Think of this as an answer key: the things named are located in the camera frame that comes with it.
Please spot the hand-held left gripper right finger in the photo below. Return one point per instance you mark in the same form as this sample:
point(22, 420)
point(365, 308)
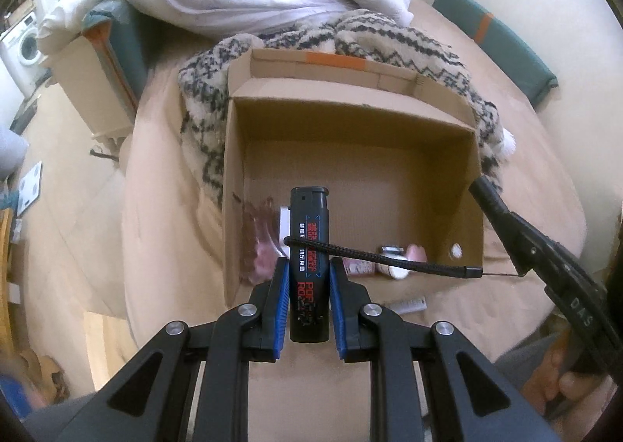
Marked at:
point(340, 311)

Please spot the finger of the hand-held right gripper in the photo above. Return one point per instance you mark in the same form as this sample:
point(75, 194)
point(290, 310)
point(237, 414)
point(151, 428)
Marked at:
point(501, 216)

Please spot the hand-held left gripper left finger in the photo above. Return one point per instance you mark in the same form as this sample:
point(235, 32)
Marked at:
point(278, 307)

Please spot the black lighter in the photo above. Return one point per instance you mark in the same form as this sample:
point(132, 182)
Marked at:
point(310, 286)

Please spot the white charger cube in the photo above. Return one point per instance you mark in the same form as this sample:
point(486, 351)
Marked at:
point(284, 228)

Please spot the brown cardboard box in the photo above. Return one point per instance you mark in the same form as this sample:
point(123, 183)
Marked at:
point(350, 160)

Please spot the person's right hand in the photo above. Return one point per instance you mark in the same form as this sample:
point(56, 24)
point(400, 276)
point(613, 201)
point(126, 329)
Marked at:
point(584, 391)

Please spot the plain white bottle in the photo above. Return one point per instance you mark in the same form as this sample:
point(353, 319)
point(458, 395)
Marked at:
point(395, 271)

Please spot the grey flat box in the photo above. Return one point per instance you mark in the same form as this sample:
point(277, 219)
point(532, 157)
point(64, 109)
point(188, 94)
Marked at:
point(410, 306)

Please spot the clear pink hair clip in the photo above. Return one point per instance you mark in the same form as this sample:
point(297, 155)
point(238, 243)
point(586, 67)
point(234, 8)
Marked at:
point(265, 237)

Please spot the green mat with orange tape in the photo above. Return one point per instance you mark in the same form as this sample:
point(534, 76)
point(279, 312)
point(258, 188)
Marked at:
point(496, 38)
point(124, 53)

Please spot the black patterned cream blanket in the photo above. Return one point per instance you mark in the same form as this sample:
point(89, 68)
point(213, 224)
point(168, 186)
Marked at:
point(413, 41)

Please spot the person's grey pants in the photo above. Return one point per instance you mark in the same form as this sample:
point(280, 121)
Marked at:
point(63, 417)

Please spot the pair of tan slippers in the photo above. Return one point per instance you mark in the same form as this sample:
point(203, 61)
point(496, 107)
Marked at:
point(41, 376)

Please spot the wooden chair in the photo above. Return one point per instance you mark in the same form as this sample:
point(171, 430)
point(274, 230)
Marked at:
point(6, 262)

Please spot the white floor scale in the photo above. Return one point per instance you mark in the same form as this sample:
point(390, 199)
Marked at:
point(28, 189)

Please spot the beige carton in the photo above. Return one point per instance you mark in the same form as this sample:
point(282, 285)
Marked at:
point(87, 87)

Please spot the pale cloth bundle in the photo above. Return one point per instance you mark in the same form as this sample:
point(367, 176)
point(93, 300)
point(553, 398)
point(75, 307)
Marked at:
point(12, 152)

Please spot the white washing machine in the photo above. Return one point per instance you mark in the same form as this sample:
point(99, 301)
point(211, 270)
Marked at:
point(22, 43)

